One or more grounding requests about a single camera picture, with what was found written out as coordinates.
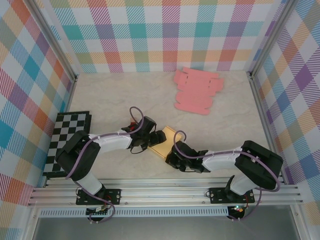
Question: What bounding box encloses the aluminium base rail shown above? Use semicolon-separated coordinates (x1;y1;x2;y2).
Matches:
28;176;304;207

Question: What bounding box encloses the black and white checkerboard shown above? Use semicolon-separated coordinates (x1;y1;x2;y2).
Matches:
42;111;93;180

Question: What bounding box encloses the aluminium frame post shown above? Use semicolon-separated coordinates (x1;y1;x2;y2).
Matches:
24;0;79;83
246;0;296;78

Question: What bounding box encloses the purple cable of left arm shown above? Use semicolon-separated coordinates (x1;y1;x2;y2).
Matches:
66;106;149;224

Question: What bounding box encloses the white slotted cable duct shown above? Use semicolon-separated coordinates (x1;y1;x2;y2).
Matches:
39;208;230;218

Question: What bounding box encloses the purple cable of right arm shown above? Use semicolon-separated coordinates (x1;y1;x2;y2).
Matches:
173;129;280;222

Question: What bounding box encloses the yellow paper box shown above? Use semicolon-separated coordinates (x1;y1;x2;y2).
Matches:
147;125;181;161

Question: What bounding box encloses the pink paper box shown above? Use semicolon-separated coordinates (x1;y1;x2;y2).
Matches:
172;66;225;116

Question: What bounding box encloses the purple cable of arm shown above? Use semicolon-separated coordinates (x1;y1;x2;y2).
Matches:
173;129;280;222
66;106;149;224

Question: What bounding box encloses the aluminium side rail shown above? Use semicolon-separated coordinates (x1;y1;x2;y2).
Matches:
248;72;287;185
59;74;78;113

